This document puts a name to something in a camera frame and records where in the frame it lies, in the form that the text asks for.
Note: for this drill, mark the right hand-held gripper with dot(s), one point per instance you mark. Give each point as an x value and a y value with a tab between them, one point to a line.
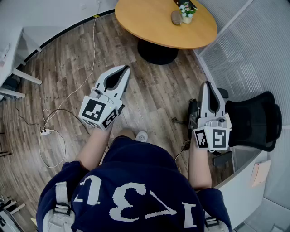
218	138

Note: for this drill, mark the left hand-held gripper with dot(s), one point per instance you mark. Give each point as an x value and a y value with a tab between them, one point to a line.
93	111

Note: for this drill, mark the brown felt pouch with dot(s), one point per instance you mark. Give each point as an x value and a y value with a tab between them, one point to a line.
176	17

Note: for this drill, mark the person's right forearm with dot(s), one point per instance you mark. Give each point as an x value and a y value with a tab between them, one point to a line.
199	167

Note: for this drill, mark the person's left forearm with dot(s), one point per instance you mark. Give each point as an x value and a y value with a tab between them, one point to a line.
93	149

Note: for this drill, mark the black mesh office chair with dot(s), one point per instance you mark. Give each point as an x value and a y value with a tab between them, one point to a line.
253	120

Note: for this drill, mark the black round table base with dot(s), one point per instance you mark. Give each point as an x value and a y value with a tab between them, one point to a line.
156	54

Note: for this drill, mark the person's leg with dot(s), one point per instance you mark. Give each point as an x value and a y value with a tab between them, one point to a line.
127	132

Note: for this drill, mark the person's white shoe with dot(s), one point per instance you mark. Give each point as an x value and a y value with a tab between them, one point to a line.
141	136

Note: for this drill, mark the pink paper sheet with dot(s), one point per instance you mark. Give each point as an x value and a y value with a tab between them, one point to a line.
260	172

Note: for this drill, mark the white power strip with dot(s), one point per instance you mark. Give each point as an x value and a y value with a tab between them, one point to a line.
45	132

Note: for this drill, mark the white counter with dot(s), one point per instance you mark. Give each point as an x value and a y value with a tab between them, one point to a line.
238	192

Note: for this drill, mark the person's navy printed shirt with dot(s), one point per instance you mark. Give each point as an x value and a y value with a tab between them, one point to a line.
136	172

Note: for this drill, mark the artificial flowers in white pot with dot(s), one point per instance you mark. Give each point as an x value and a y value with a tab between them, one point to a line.
187	13

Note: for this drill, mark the black rectangular box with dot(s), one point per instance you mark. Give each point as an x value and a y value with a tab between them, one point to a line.
193	4

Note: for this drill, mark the white desk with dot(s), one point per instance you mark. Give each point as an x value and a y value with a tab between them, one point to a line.
6	72

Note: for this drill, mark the black metal rack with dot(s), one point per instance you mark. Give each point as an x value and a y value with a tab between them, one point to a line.
4	154

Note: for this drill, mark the grey metal equipment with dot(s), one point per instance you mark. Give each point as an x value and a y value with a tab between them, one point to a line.
9	215

